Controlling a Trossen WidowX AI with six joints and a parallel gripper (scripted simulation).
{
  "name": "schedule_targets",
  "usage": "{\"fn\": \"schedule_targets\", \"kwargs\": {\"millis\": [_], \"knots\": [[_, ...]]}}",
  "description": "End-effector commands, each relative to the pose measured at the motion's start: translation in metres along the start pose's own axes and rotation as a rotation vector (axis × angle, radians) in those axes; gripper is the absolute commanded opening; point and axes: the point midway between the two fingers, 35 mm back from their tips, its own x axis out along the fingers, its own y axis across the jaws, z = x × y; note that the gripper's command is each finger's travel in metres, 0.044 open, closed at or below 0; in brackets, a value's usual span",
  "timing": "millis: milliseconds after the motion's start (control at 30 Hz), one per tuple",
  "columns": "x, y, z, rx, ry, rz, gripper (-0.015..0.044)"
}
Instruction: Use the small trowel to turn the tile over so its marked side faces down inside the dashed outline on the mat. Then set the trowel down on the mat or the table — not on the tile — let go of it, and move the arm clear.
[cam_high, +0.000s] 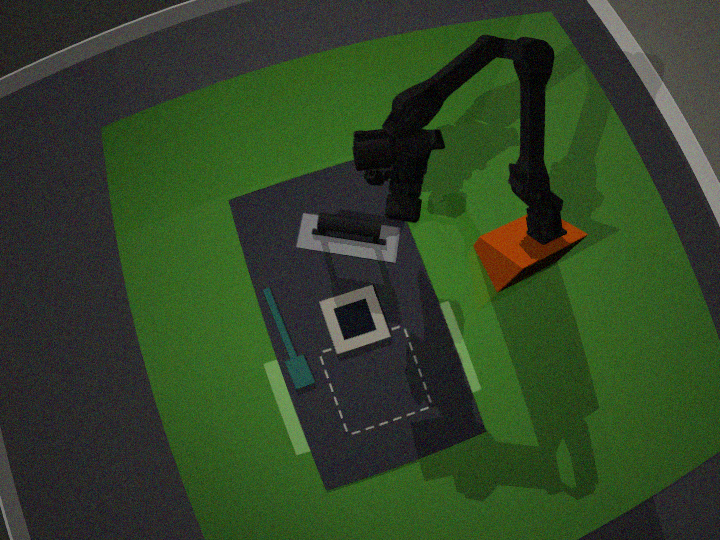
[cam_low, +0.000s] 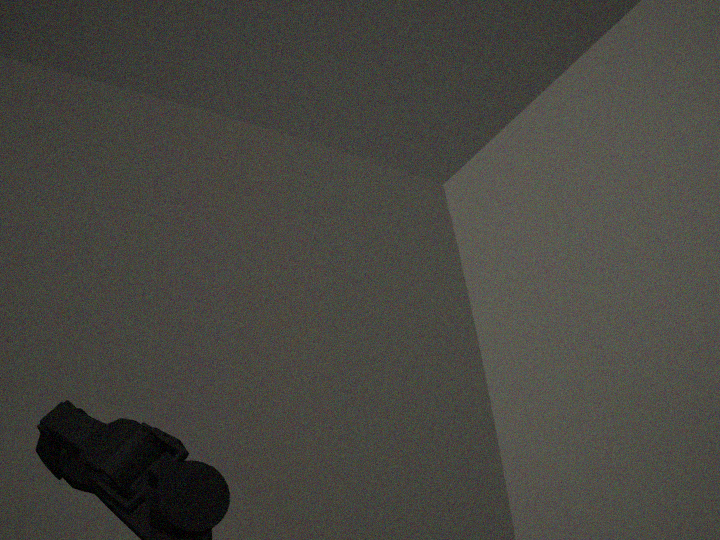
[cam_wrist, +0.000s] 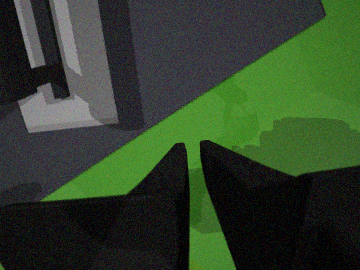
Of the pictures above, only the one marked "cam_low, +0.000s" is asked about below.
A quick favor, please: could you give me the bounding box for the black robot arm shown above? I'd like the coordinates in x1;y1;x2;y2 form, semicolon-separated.
36;400;230;540

